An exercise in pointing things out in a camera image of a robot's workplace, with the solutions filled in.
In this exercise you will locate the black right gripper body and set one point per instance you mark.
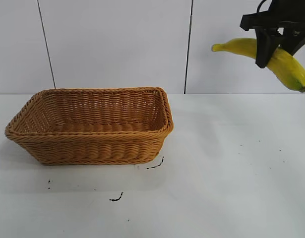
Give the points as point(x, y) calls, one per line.
point(283, 15)

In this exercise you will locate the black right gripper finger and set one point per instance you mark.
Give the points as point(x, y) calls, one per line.
point(294, 41)
point(266, 47)

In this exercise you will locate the yellow banana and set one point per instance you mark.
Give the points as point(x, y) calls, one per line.
point(291, 70)

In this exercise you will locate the brown woven wicker basket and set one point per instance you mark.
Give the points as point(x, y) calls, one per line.
point(92, 148)

